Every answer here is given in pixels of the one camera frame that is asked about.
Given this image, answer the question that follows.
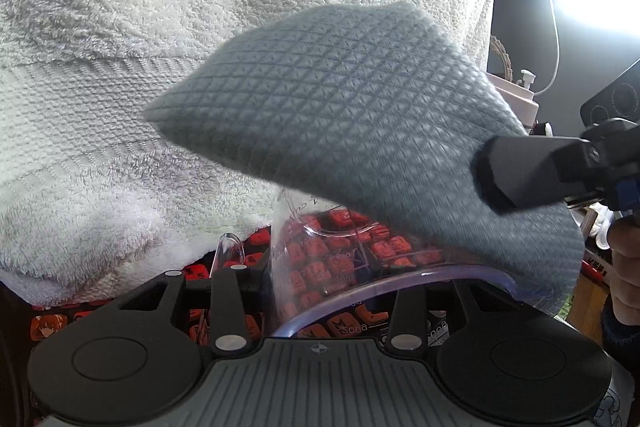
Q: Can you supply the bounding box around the person's right hand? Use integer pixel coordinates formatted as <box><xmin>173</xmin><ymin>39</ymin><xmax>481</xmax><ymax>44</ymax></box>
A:
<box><xmin>608</xmin><ymin>218</ymin><xmax>640</xmax><ymax>326</ymax></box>

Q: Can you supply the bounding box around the black keyboard with red keys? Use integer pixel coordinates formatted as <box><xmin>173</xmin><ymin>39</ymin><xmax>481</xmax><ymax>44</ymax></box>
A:
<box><xmin>30</xmin><ymin>206</ymin><xmax>451</xmax><ymax>349</ymax></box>

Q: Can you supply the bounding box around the pale blue waffle cloth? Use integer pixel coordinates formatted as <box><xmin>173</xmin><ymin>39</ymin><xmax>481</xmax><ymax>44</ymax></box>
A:
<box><xmin>142</xmin><ymin>2</ymin><xmax>586</xmax><ymax>319</ymax></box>

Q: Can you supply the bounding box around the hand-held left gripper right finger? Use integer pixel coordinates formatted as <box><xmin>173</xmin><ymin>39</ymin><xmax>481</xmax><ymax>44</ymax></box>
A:
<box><xmin>389</xmin><ymin>279</ymin><xmax>532</xmax><ymax>356</ymax></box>

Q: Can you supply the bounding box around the person's right forearm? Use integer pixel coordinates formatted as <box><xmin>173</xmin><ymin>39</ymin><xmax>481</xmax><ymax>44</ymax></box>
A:
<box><xmin>599</xmin><ymin>293</ymin><xmax>640</xmax><ymax>374</ymax></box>

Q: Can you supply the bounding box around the pink and white pump bottle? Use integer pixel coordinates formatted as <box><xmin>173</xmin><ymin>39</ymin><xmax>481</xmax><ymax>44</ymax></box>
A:
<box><xmin>486</xmin><ymin>69</ymin><xmax>542</xmax><ymax>128</ymax></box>

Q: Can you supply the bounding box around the beige braided rope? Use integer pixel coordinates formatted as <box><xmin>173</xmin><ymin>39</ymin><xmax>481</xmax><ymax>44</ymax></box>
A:
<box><xmin>487</xmin><ymin>34</ymin><xmax>517</xmax><ymax>82</ymax></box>

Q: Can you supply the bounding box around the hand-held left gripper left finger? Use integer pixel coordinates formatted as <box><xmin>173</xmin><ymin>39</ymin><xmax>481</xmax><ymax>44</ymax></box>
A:
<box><xmin>117</xmin><ymin>267</ymin><xmax>264</xmax><ymax>359</ymax></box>

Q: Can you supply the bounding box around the clear plastic measuring cup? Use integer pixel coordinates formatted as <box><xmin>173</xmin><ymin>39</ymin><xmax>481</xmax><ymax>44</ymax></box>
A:
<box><xmin>210</xmin><ymin>187</ymin><xmax>517</xmax><ymax>341</ymax></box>

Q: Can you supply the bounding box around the white cable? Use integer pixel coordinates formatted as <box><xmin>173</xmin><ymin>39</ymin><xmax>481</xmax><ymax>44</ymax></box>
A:
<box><xmin>531</xmin><ymin>0</ymin><xmax>565</xmax><ymax>96</ymax></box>

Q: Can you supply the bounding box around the white terry towel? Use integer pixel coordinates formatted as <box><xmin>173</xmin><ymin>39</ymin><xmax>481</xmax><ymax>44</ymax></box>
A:
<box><xmin>0</xmin><ymin>0</ymin><xmax>497</xmax><ymax>308</ymax></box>

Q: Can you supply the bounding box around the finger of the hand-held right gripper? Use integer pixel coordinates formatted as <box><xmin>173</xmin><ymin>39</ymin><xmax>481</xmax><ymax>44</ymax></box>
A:
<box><xmin>471</xmin><ymin>133</ymin><xmax>597</xmax><ymax>216</ymax></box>

